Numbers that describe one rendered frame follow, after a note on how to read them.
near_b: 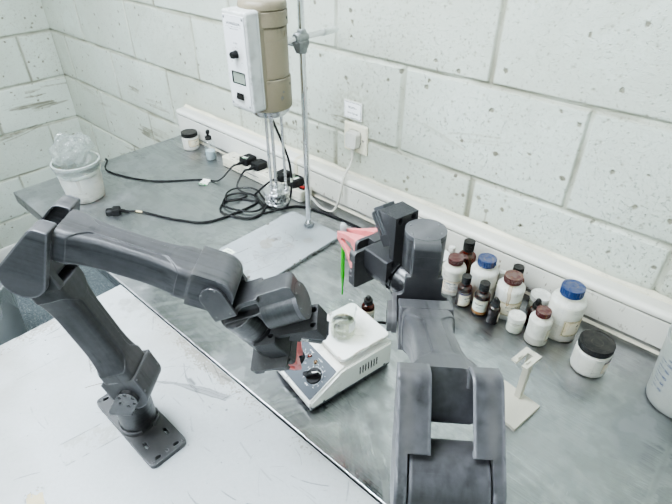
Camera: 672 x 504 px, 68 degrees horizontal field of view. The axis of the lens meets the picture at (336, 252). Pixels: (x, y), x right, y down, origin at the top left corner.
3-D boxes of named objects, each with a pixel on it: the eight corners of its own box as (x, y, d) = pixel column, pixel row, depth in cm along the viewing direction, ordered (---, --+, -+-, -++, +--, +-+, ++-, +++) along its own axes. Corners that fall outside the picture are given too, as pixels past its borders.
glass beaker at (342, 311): (359, 328, 99) (360, 297, 95) (352, 347, 95) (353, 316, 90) (330, 322, 101) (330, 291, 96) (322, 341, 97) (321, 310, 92)
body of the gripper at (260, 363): (297, 313, 84) (276, 292, 78) (291, 371, 78) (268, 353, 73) (263, 318, 86) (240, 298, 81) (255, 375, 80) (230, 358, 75)
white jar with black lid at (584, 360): (570, 374, 100) (581, 349, 96) (568, 350, 106) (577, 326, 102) (607, 382, 99) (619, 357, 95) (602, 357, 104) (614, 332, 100)
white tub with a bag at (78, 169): (80, 183, 167) (59, 121, 154) (119, 187, 164) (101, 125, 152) (53, 204, 155) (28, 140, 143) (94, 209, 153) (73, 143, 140)
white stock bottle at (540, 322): (529, 348, 106) (538, 318, 101) (519, 332, 110) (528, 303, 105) (550, 346, 107) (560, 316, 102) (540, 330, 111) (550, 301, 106)
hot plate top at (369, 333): (342, 364, 92) (342, 361, 92) (305, 328, 100) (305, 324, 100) (390, 336, 98) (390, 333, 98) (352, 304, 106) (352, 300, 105)
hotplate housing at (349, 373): (311, 414, 93) (309, 386, 88) (274, 370, 101) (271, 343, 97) (399, 360, 104) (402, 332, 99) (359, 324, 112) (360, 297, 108)
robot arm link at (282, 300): (315, 292, 77) (280, 232, 71) (309, 332, 70) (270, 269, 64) (249, 312, 80) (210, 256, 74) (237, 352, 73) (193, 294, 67)
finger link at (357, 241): (326, 220, 81) (363, 246, 75) (361, 208, 85) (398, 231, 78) (327, 255, 85) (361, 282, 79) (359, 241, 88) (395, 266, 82)
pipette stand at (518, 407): (514, 431, 90) (530, 385, 82) (478, 403, 95) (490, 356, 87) (539, 408, 94) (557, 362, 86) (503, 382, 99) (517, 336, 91)
